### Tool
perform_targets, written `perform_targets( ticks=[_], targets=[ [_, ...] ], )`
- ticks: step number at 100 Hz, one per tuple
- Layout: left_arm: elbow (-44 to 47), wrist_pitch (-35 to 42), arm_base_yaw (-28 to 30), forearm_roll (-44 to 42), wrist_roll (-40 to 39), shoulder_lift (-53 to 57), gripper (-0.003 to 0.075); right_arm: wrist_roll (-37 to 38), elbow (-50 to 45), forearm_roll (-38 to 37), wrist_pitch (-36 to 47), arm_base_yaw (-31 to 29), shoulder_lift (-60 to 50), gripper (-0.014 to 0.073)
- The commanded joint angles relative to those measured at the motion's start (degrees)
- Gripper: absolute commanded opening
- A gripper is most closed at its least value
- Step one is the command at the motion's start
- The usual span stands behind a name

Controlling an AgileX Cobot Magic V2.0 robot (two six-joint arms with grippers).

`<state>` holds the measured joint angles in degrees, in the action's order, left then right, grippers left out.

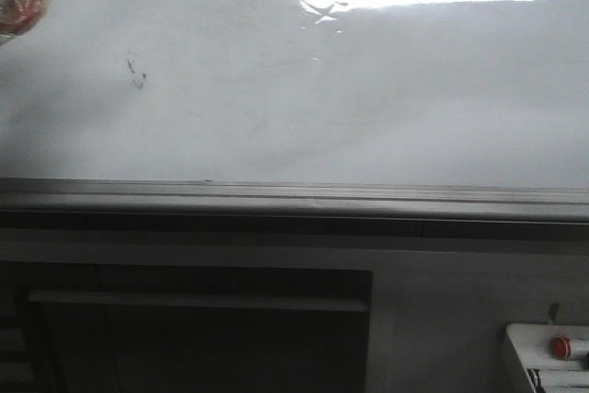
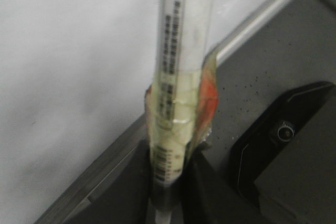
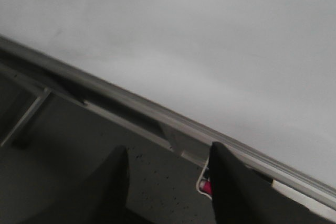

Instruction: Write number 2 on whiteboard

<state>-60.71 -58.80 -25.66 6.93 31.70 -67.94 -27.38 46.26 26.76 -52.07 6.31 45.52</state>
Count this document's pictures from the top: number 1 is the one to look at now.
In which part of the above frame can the black gripper with red part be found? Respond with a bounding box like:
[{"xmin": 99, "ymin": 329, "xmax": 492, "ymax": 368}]
[{"xmin": 1, "ymin": 0, "xmax": 52, "ymax": 46}]

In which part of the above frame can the white whiteboard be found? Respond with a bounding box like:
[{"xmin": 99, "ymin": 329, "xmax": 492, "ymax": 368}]
[{"xmin": 1, "ymin": 0, "xmax": 588, "ymax": 188}]

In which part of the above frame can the grey aluminium marker tray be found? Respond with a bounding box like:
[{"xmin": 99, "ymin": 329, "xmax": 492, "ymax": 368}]
[{"xmin": 1, "ymin": 178, "xmax": 588, "ymax": 242}]

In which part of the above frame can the red emergency stop button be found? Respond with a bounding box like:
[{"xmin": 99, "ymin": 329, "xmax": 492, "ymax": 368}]
[{"xmin": 550, "ymin": 337, "xmax": 572, "ymax": 360}]

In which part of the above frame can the white control box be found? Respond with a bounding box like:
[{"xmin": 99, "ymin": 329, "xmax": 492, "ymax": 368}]
[{"xmin": 502, "ymin": 323, "xmax": 588, "ymax": 392}]

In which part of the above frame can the dark cabinet with grey rail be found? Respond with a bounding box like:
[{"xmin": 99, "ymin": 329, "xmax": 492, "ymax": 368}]
[{"xmin": 1, "ymin": 262, "xmax": 373, "ymax": 392}]

